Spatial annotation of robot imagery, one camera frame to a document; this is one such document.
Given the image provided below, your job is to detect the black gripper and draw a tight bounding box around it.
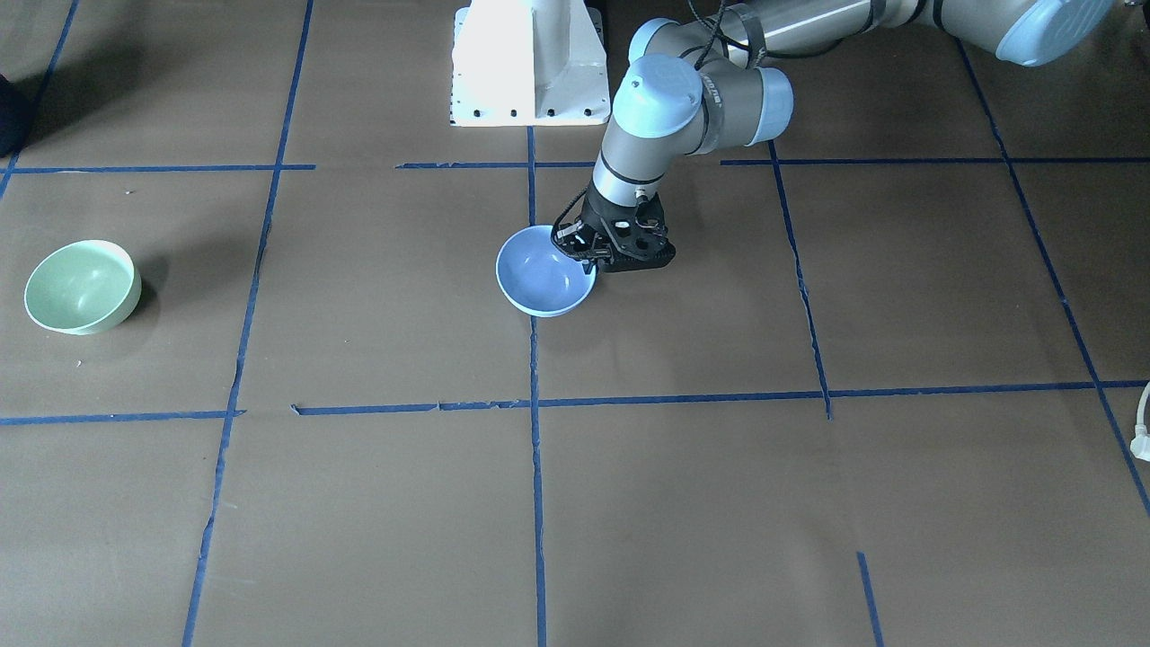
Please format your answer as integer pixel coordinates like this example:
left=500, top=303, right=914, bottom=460
left=553, top=190, right=677, bottom=274

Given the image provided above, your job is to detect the blue bowl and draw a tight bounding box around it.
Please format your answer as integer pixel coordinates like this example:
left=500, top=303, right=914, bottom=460
left=495, top=225, right=598, bottom=318

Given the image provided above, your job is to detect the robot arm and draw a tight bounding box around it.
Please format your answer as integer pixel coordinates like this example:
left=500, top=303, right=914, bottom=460
left=551, top=1, right=1110, bottom=274

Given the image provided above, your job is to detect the green bowl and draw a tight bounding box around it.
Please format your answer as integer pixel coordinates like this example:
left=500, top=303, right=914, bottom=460
left=23, top=239, right=143, bottom=336

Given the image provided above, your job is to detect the white toaster plug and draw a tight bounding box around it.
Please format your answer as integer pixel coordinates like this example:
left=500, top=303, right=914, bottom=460
left=1129, top=384, right=1150, bottom=462

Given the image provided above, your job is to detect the white pedestal column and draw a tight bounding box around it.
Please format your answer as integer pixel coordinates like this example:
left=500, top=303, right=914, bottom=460
left=449, top=1, right=611, bottom=128

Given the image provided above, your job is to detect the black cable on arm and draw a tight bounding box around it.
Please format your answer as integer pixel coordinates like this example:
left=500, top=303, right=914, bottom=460
left=683, top=0, right=774, bottom=68

